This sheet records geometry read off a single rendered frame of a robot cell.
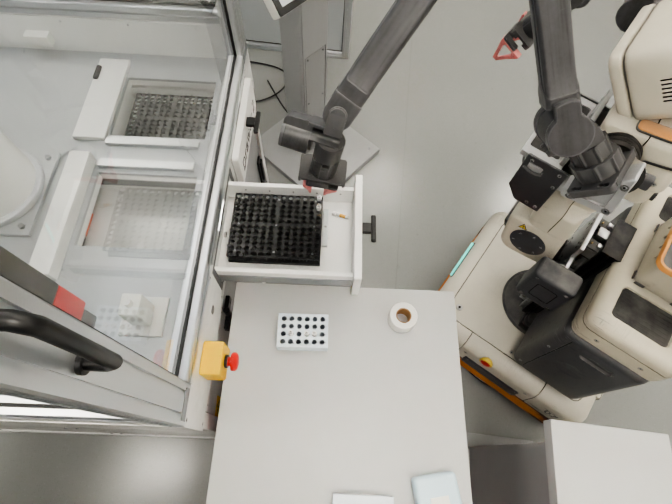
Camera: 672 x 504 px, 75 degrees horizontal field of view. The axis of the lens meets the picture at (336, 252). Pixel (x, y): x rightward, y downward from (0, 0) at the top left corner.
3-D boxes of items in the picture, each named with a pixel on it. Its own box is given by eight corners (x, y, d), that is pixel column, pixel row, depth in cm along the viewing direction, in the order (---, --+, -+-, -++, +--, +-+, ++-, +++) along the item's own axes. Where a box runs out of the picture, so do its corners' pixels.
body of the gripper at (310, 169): (300, 157, 97) (304, 136, 90) (345, 165, 98) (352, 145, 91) (297, 182, 94) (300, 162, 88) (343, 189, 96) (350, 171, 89)
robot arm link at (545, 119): (609, 146, 77) (598, 136, 82) (586, 99, 74) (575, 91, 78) (558, 174, 81) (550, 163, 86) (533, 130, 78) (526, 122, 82)
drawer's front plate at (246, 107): (256, 104, 134) (251, 76, 124) (244, 183, 122) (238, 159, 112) (250, 104, 134) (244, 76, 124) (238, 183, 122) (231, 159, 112)
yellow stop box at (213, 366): (233, 348, 100) (227, 341, 94) (228, 381, 97) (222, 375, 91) (210, 347, 100) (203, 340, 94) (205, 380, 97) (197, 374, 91)
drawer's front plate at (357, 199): (359, 196, 121) (362, 173, 111) (357, 295, 109) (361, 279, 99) (352, 196, 121) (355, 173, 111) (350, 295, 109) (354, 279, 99)
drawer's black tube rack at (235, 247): (322, 209, 117) (323, 196, 111) (319, 270, 110) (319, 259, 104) (239, 205, 117) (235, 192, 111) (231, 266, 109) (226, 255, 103)
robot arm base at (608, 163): (615, 193, 78) (638, 151, 82) (597, 158, 75) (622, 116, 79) (568, 199, 85) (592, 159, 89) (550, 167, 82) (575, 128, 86)
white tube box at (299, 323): (328, 318, 112) (328, 314, 109) (327, 351, 109) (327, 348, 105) (279, 317, 112) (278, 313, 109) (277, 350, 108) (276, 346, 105)
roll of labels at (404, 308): (408, 303, 115) (411, 299, 111) (418, 329, 112) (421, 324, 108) (383, 311, 114) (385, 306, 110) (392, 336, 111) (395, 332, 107)
